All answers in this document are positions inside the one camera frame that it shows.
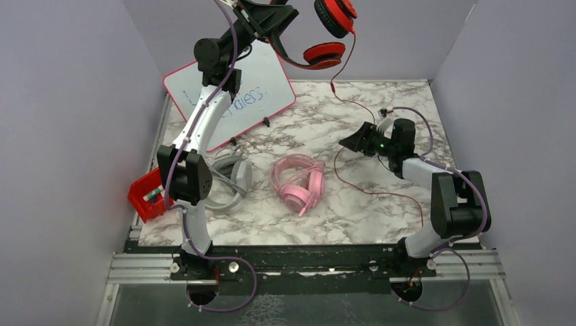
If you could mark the pink headphones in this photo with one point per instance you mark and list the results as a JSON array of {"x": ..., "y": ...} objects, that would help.
[{"x": 303, "y": 190}]

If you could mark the grey white headphones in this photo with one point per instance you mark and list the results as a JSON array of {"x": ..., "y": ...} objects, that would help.
[{"x": 236, "y": 172}]

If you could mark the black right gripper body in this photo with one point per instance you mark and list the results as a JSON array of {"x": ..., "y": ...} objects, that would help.
[{"x": 384, "y": 145}]

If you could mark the black metal base rail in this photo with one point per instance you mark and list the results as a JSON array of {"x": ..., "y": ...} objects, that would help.
[{"x": 296, "y": 269}]

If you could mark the pink framed whiteboard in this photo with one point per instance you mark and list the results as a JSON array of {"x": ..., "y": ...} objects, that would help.
[{"x": 264, "y": 91}]

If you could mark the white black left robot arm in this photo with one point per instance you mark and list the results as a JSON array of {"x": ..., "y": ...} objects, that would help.
[{"x": 185, "y": 175}]

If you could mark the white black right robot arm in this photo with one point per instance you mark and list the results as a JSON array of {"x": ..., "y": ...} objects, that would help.
[{"x": 458, "y": 208}]

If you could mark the red plastic bin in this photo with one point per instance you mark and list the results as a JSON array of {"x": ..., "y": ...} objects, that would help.
[{"x": 147, "y": 211}]

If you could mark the white green marker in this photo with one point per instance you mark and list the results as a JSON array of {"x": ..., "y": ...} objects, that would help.
[{"x": 153, "y": 193}]

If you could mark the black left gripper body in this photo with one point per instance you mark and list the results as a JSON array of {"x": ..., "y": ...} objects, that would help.
[{"x": 244, "y": 30}]

